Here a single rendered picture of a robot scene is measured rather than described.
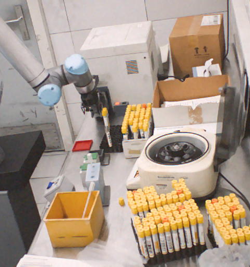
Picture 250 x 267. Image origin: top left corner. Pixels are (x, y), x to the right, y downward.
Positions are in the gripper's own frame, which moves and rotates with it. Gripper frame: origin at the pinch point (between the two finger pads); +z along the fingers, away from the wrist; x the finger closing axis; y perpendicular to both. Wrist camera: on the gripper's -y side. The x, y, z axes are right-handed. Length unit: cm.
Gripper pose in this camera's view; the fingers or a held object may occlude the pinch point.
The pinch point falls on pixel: (99, 110)
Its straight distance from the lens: 210.7
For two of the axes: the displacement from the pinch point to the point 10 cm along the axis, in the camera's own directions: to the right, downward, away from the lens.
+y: -0.3, 8.5, -5.2
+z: 2.0, 5.1, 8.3
